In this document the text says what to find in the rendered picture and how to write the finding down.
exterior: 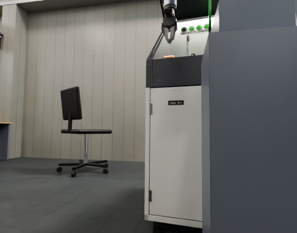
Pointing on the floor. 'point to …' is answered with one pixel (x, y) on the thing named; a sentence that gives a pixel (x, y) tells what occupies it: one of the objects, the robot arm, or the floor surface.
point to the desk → (1, 140)
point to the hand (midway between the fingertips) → (169, 40)
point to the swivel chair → (71, 110)
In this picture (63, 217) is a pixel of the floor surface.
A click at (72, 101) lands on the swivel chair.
